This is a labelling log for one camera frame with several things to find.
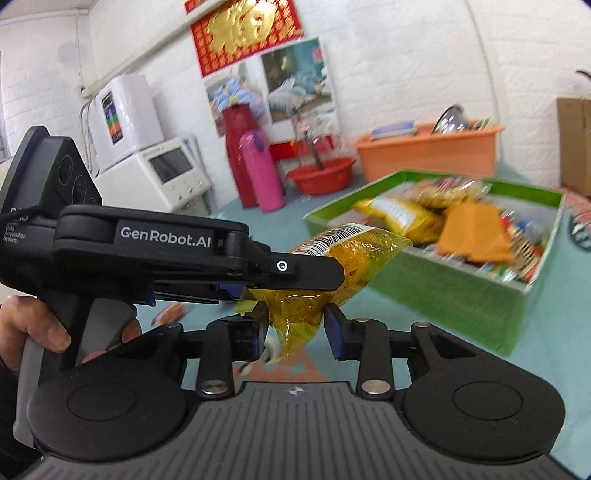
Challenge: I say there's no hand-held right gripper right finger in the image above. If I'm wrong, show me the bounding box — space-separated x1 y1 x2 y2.
324 302 478 400

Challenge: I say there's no glass pitcher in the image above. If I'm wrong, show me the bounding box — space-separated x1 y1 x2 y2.
291 114 341 175

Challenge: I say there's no blue-lidded dish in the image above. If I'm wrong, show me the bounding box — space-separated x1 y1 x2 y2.
371 121 419 140

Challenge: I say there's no steel bowl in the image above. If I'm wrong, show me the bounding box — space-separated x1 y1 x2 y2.
431 105 470 136

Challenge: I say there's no dark stirring spoon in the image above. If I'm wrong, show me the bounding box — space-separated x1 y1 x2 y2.
305 130 325 172

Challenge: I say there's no red thermos jug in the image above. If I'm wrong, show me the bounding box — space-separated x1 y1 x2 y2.
222 104 260 209

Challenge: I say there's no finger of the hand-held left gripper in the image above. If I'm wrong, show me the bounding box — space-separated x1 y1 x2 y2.
244 239 346 292

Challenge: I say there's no white device with screen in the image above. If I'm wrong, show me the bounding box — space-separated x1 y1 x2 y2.
94 136 213 216

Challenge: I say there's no large brown cardboard box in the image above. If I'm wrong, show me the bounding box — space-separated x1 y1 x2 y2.
556 96 591 198

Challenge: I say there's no bedding wall poster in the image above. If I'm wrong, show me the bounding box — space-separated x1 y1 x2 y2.
204 38 338 137

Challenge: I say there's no orange clear snack packet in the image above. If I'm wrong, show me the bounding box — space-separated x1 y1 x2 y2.
435 202 516 267

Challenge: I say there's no orange plastic basin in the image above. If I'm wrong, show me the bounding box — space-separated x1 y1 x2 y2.
348 121 505 184

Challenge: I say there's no red plastic basin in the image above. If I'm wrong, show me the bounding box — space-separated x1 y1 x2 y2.
286 157 358 196

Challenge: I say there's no white wall water purifier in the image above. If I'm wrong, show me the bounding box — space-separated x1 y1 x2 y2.
87 74 165 172

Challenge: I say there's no red gold wall hanging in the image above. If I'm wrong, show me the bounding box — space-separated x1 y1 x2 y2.
184 0 307 78

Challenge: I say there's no teal printed tablecloth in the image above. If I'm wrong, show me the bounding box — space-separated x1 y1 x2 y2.
134 161 591 467

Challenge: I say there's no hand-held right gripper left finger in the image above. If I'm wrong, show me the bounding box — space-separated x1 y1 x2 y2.
139 316 267 400

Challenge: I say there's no red patterned cloth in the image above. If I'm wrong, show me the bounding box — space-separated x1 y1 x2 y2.
561 188 591 219

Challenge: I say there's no pink thermos bottle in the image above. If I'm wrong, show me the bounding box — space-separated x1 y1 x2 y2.
239 128 286 213

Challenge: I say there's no green cardboard box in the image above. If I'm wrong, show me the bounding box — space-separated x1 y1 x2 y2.
303 169 567 357

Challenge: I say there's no person's left hand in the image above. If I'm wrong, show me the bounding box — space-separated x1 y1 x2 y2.
0 295 141 367

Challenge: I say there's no clear yellow snack packet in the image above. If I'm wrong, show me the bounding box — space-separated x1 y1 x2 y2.
235 223 413 359

